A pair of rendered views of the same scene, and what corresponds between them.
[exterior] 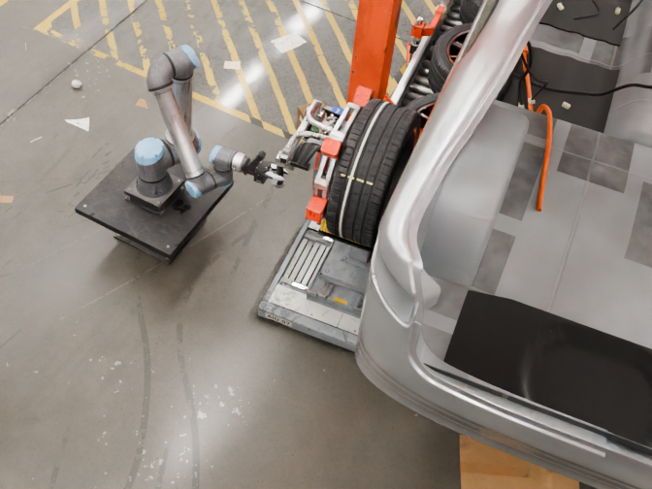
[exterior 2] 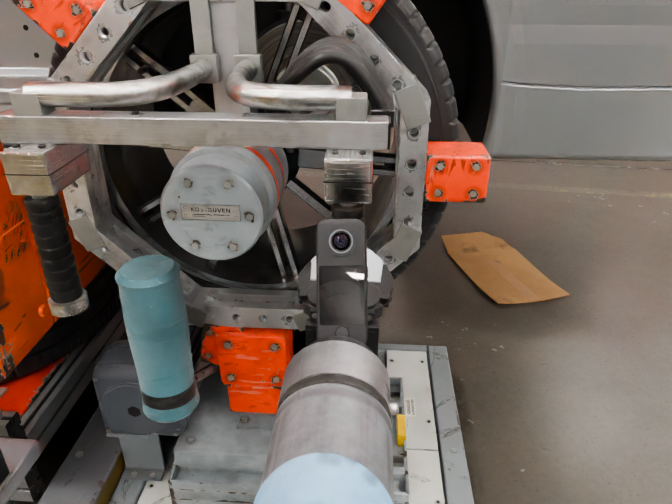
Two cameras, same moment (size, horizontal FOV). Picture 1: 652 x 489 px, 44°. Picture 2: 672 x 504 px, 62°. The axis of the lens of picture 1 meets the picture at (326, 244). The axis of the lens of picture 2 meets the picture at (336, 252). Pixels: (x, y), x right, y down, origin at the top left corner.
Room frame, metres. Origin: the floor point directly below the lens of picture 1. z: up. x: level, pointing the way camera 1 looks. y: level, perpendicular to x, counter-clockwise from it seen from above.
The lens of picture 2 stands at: (2.67, 0.78, 1.13)
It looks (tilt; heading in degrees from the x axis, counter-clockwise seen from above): 28 degrees down; 257
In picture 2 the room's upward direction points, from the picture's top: straight up
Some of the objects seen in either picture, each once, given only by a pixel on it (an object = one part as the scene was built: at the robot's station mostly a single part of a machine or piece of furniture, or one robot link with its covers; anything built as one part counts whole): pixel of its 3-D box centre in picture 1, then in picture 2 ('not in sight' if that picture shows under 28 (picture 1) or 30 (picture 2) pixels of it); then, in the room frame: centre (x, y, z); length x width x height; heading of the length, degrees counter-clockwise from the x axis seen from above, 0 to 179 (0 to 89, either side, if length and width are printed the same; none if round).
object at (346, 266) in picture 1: (362, 244); (277, 371); (2.59, -0.19, 0.32); 0.40 x 0.30 x 0.28; 164
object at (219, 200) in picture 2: (326, 157); (230, 185); (2.66, 0.05, 0.85); 0.21 x 0.14 x 0.14; 74
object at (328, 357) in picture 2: (240, 163); (339, 396); (2.60, 0.44, 0.81); 0.10 x 0.05 x 0.09; 164
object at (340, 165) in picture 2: (286, 160); (349, 166); (2.53, 0.22, 0.93); 0.09 x 0.05 x 0.05; 74
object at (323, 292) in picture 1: (355, 271); (298, 435); (2.55, -0.17, 0.13); 0.50 x 0.36 x 0.10; 164
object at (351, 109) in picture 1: (341, 162); (241, 168); (2.64, -0.02, 0.85); 0.54 x 0.07 x 0.54; 164
